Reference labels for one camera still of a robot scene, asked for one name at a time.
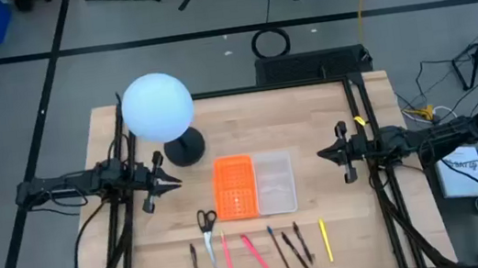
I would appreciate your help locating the brown coloured pencil blue cap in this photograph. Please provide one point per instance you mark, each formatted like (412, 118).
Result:
(280, 252)

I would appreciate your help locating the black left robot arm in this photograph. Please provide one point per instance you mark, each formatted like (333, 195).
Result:
(65, 184)

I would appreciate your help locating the yellow power plug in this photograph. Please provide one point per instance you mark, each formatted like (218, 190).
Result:
(423, 113)

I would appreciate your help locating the pink pencil yellow eraser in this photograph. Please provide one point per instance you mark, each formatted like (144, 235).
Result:
(228, 260)

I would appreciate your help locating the pink highlighter marker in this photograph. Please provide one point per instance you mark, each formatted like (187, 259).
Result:
(254, 252)

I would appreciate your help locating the white globe lamp black stand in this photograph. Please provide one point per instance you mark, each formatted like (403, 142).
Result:
(157, 108)

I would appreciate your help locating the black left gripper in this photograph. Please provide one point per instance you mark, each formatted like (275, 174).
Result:
(148, 183)

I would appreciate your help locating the black aluminium table frame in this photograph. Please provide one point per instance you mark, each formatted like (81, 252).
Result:
(261, 88)

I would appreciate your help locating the yellow pen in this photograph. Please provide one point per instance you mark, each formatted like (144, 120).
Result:
(325, 240)

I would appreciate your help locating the clear plastic supply box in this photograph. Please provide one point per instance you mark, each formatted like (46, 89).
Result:
(274, 180)

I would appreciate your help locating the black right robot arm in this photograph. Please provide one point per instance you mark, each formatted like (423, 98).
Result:
(429, 139)

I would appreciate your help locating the white booklet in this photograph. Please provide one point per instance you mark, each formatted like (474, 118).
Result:
(458, 179)

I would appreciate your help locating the short black pen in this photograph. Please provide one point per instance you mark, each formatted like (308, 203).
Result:
(195, 264)

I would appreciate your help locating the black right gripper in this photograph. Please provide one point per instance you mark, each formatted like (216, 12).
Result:
(354, 151)

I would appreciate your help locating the orange perforated box lid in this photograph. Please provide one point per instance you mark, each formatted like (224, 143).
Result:
(234, 185)

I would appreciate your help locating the black perforated metal box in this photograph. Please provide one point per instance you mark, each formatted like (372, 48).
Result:
(304, 66)

